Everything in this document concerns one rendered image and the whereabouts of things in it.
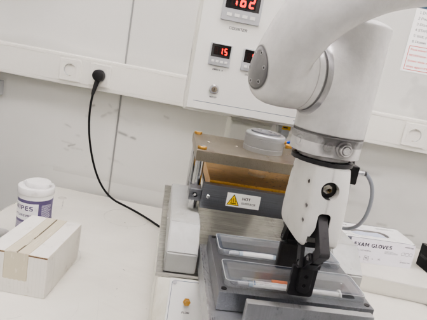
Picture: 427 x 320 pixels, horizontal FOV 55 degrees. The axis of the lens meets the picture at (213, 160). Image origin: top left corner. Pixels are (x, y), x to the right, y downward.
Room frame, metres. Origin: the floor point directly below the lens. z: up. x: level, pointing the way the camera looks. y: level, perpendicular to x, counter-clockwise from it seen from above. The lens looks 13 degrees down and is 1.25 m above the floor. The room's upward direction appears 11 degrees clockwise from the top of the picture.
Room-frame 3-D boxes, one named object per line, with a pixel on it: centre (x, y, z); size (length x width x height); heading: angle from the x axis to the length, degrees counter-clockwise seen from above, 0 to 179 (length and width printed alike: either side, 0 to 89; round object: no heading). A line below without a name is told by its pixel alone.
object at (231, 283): (0.50, -0.13, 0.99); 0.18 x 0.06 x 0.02; 97
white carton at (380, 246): (1.14, -0.49, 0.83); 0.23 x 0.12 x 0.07; 98
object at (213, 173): (0.80, -0.10, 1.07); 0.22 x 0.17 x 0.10; 97
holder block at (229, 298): (0.54, -0.12, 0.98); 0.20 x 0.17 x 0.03; 97
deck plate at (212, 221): (0.83, -0.09, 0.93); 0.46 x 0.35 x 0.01; 7
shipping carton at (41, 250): (0.81, 0.34, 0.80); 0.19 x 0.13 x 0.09; 177
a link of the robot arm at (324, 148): (0.49, -0.13, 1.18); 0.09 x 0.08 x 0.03; 7
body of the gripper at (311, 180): (0.50, -0.13, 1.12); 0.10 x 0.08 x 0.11; 7
